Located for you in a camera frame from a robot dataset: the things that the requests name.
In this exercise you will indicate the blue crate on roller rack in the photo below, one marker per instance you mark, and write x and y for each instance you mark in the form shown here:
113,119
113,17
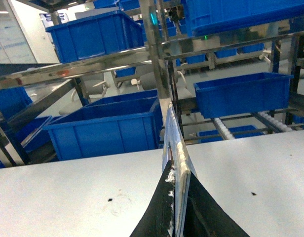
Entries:
243,94

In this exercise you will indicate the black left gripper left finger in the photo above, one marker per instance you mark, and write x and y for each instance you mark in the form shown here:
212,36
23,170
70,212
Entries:
157,220

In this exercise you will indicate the flower gift bag with figures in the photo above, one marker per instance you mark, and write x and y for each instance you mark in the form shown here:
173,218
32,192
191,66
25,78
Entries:
174,149

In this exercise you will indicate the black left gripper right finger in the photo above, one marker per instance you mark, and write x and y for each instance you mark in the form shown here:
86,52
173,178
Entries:
205,218

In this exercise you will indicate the large blue crate behind table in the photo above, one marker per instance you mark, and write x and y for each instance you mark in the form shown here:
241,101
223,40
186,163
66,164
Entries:
108,129

